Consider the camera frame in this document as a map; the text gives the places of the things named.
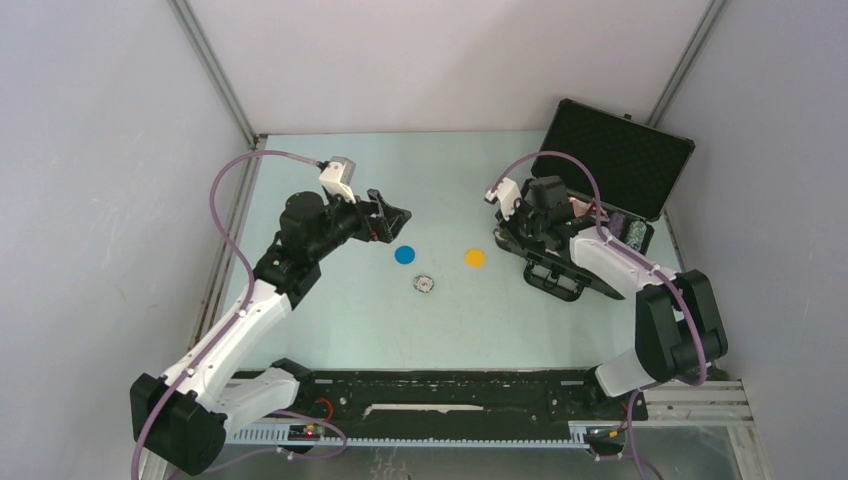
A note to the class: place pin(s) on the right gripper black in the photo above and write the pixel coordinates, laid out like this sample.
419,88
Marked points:
521,205

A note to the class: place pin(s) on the purple orange chip stack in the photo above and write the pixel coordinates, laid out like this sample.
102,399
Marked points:
617,224

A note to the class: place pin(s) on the white grey poker chip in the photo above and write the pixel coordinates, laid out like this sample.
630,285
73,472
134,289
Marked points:
423,284

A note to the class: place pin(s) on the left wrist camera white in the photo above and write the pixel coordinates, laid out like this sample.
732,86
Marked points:
336,177

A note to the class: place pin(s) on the blue round button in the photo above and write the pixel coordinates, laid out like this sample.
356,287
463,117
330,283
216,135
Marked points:
405,255

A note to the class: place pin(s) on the yellow round button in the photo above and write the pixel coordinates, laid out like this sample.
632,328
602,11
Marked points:
475,258

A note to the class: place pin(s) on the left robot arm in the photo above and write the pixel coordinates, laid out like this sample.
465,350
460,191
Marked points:
186,414

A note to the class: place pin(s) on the aluminium frame post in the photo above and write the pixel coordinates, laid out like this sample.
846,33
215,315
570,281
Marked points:
700,37
197,38

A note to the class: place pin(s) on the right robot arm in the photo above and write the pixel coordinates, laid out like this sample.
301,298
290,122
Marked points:
678,328

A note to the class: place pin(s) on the green navy chip stack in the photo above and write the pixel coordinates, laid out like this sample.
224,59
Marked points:
636,234

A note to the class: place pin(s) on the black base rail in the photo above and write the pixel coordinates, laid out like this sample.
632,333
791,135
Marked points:
479,409

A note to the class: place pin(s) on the left aluminium frame post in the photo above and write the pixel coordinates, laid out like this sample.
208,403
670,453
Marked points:
197,38

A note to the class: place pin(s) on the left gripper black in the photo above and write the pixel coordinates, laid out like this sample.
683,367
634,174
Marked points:
386,223

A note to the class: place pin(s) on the red playing card deck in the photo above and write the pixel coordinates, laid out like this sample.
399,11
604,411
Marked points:
585,208

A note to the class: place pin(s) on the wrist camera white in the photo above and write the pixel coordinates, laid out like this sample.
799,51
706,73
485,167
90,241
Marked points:
336,177
507,195

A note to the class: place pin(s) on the black poker set case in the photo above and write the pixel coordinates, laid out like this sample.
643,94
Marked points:
624,166

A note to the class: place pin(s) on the right aluminium frame post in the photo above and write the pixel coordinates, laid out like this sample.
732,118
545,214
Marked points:
700,37

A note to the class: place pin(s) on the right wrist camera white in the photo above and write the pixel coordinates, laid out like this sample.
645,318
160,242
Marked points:
507,195

